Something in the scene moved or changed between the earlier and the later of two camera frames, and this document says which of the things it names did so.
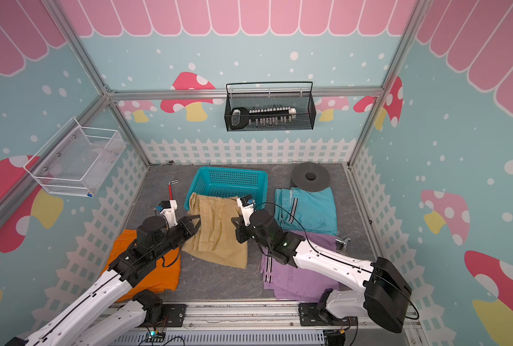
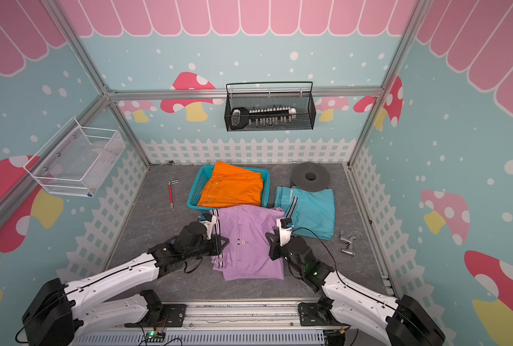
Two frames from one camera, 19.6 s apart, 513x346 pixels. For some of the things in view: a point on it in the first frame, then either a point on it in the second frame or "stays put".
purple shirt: x=291 y=283 → x=246 y=256
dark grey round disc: x=310 y=176 stays put
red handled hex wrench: x=171 y=190 stays put
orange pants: x=162 y=279 → x=229 y=186
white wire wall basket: x=77 y=160 stays put
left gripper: x=189 y=228 → x=217 y=246
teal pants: x=299 y=210 stays put
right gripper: x=240 y=230 → x=274 y=249
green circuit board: x=155 y=336 stays put
